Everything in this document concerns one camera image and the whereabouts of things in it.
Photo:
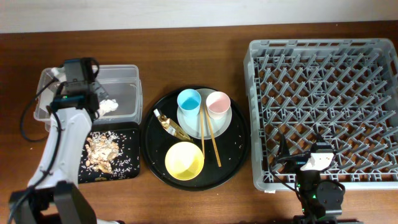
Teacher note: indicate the white tissue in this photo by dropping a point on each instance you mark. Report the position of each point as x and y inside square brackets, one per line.
[107, 106]

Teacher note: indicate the food scraps and rice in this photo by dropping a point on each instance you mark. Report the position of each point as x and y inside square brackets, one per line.
[101, 152]

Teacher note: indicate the gold foil wrapper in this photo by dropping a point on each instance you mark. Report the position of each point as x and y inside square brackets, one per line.
[171, 127]

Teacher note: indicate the yellow bowl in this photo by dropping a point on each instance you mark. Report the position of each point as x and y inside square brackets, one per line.
[184, 161]

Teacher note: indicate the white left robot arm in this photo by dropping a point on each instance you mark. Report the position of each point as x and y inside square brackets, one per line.
[52, 195]

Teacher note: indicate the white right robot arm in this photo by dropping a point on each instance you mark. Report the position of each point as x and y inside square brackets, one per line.
[320, 199]

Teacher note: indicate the clear plastic waste bin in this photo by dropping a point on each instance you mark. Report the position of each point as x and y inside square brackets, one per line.
[122, 84]

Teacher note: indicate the grey dishwasher rack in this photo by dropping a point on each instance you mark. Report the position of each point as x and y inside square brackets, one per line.
[343, 89]

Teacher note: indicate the black rectangular tray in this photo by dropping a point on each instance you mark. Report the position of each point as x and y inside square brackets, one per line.
[127, 149]

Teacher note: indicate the blue plastic cup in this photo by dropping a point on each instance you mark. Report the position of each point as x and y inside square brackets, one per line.
[189, 101]

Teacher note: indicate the left wooden chopstick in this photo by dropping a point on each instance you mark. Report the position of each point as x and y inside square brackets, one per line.
[202, 131]

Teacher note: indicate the pink plastic cup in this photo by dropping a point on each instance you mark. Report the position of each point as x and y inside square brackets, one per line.
[218, 103]

